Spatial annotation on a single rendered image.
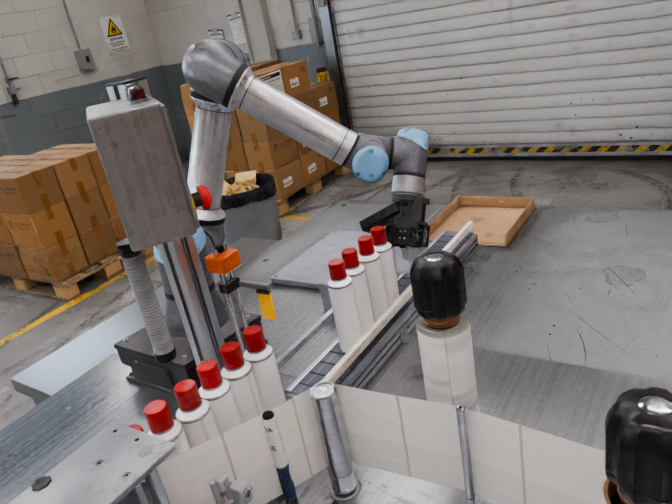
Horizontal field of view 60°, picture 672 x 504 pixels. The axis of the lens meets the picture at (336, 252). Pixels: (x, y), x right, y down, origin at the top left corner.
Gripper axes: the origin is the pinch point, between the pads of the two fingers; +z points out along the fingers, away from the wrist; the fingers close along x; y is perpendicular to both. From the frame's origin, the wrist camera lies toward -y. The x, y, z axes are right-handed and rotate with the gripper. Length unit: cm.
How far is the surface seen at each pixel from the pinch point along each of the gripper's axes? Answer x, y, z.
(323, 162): 307, -241, -97
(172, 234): -66, 0, -4
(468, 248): 34.8, 5.3, -11.0
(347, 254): -22.2, 1.3, -4.4
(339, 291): -24.8, 2.0, 3.2
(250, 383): -49, 3, 19
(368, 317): -14.1, 3.1, 8.3
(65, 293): 113, -307, 35
